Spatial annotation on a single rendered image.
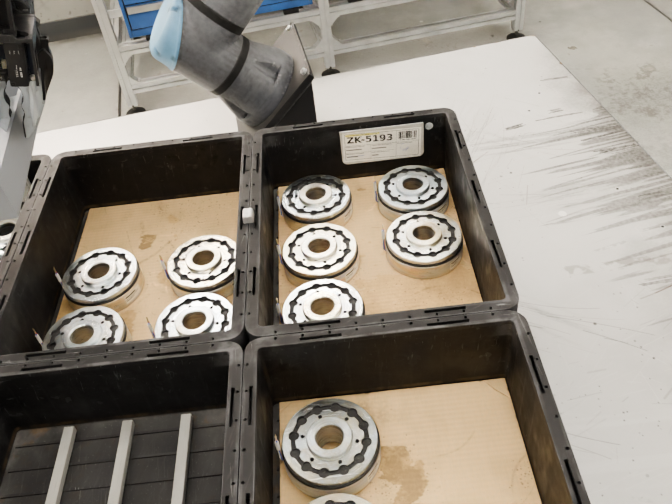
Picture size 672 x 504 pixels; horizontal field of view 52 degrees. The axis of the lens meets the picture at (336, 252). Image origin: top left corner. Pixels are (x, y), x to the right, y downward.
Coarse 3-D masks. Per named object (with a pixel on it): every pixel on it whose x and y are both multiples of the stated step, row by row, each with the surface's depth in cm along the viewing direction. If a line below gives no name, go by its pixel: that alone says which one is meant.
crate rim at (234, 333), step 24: (144, 144) 103; (168, 144) 102; (192, 144) 103; (48, 168) 101; (48, 192) 97; (240, 192) 93; (240, 216) 89; (24, 240) 90; (240, 240) 86; (240, 264) 83; (240, 288) 80; (0, 312) 81; (240, 312) 77; (192, 336) 75; (216, 336) 75; (240, 336) 75; (0, 360) 75; (24, 360) 75; (48, 360) 75
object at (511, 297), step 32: (288, 128) 102; (320, 128) 102; (256, 160) 97; (256, 192) 92; (480, 192) 88; (256, 224) 90; (480, 224) 85; (256, 256) 83; (256, 288) 80; (512, 288) 76; (256, 320) 76; (320, 320) 75; (352, 320) 75; (384, 320) 74
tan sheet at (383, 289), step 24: (360, 192) 106; (360, 216) 102; (456, 216) 100; (360, 240) 98; (384, 240) 98; (360, 264) 95; (384, 264) 94; (288, 288) 93; (360, 288) 92; (384, 288) 91; (408, 288) 91; (432, 288) 90; (456, 288) 90; (384, 312) 88
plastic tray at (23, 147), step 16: (16, 96) 84; (16, 112) 81; (0, 128) 88; (16, 128) 80; (0, 144) 85; (16, 144) 79; (32, 144) 84; (0, 160) 74; (16, 160) 78; (0, 176) 72; (16, 176) 77; (0, 192) 72; (16, 192) 76; (0, 208) 74; (16, 208) 75
